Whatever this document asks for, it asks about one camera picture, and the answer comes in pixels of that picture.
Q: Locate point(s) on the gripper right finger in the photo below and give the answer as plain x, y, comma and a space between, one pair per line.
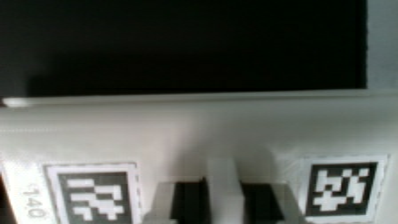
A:
262, 209

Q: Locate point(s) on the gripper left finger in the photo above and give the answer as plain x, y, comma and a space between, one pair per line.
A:
191, 203

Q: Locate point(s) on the white cabinet door panel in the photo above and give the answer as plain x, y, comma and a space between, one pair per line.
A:
97, 152

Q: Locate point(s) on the white right fence piece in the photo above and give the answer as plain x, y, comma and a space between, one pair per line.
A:
383, 44

